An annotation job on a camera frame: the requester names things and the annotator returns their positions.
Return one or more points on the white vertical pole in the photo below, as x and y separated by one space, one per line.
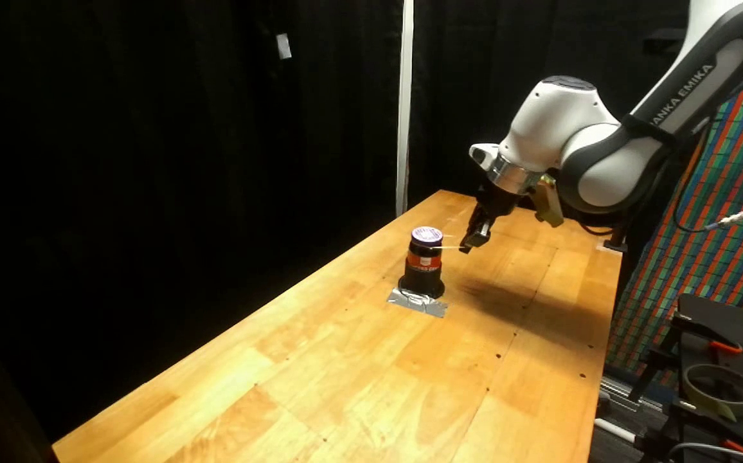
404 106

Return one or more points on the pale tape roll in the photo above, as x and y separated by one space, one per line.
706 401

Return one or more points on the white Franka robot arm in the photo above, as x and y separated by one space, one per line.
611 145

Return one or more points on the small white tag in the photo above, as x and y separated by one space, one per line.
283 46

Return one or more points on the dark cup with orange band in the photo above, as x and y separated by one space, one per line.
425 269

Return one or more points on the gray tape patch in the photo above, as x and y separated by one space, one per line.
427 308

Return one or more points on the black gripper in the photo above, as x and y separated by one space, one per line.
496 201

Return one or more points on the colourful striped cloth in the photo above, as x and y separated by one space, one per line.
725 248

